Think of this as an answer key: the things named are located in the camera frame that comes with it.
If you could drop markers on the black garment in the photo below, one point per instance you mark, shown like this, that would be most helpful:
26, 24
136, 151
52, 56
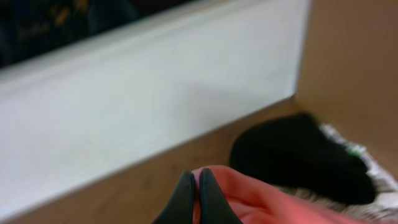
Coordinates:
290, 151

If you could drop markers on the coral pink t-shirt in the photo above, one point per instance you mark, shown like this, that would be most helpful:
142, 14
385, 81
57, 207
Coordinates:
256, 202

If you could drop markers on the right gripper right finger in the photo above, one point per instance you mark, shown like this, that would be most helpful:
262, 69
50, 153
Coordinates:
214, 207

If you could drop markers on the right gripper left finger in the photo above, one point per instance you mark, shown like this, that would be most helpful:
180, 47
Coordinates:
179, 209

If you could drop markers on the white grey patterned garment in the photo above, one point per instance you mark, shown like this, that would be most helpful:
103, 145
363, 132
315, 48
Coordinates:
366, 191

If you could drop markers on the cardboard box wall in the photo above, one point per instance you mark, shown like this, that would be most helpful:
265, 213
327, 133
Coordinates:
348, 75

